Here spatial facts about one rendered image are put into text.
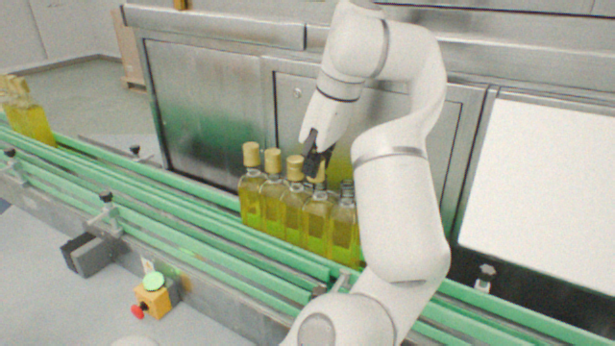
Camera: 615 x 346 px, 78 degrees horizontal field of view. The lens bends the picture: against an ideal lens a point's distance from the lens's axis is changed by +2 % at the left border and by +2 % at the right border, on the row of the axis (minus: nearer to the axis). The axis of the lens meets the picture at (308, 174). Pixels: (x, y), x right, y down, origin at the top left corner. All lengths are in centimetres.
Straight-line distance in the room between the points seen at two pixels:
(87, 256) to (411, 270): 95
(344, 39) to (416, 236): 25
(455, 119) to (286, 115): 37
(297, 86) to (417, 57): 39
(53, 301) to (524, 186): 111
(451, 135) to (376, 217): 39
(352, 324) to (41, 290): 100
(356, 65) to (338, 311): 29
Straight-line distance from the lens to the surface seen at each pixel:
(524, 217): 80
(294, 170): 75
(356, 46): 48
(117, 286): 116
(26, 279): 131
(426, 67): 52
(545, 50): 70
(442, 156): 77
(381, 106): 77
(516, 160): 75
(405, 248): 37
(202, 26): 99
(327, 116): 60
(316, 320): 37
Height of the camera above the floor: 152
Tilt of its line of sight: 30 degrees down
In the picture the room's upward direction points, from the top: straight up
